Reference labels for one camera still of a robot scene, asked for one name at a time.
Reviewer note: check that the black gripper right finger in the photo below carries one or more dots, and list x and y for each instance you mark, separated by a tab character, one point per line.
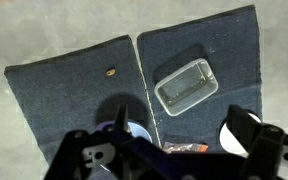
270	140

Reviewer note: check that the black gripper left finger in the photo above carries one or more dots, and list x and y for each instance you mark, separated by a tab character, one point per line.
70	146

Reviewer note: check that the blue bowl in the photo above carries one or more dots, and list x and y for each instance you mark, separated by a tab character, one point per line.
139	130

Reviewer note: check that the clear plastic container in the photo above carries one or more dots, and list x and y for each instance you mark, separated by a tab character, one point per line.
187	87

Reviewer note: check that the white plate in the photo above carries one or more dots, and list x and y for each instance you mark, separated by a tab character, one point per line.
230	141

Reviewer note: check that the dark blue cloth mat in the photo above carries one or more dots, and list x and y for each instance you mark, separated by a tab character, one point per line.
234	50
67	90

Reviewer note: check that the orange clear snack packet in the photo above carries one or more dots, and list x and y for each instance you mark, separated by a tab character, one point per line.
184	147

